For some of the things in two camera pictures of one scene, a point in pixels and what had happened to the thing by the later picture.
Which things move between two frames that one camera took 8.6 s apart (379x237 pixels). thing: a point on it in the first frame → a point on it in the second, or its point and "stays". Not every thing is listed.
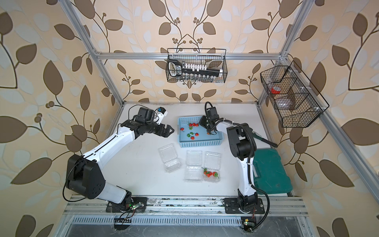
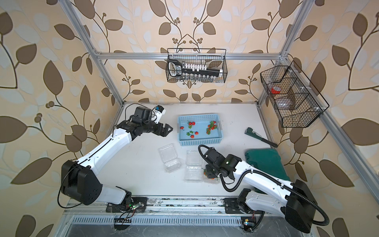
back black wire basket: [196, 65] stays
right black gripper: [202, 122] → [209, 174]
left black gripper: [166, 134] stays
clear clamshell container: [193, 168] stays
